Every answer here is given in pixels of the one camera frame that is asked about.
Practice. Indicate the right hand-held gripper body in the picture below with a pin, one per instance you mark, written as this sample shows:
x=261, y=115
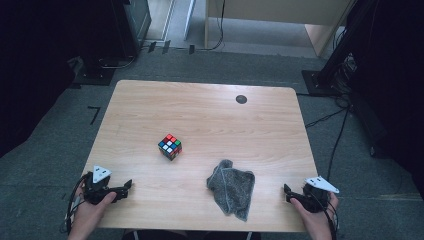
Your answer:
x=316, y=200

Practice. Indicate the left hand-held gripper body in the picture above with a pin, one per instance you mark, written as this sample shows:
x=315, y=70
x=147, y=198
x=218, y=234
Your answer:
x=96, y=191

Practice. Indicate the grey cloth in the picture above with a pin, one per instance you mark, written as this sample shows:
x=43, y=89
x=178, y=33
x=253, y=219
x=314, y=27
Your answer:
x=231, y=190

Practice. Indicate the multicoloured puzzle cube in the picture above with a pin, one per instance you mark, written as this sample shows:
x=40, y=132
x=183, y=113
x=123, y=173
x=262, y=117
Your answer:
x=170, y=146

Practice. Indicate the person's right hand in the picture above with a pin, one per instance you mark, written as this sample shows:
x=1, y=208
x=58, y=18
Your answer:
x=320, y=220

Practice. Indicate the person's left hand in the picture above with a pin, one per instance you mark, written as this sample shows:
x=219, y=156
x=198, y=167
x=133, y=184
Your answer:
x=88, y=215

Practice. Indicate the black angled floor tape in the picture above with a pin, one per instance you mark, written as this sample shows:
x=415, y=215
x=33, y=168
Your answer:
x=96, y=115

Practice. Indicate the dark round table grommet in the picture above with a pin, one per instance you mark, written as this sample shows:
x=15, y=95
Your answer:
x=241, y=99

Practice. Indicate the black flat stand base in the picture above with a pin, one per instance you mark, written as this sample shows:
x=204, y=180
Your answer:
x=96, y=76

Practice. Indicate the black metal stand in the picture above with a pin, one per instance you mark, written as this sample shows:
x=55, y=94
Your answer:
x=333, y=63

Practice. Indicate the dark curtain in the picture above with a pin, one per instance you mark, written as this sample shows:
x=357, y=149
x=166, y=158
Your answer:
x=33, y=66
x=400, y=83

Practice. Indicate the black cabinet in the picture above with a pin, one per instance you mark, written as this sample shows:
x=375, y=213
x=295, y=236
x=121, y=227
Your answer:
x=133, y=26

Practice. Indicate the light wooden desk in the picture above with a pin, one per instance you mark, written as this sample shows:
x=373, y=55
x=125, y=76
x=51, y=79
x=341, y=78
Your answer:
x=266, y=10

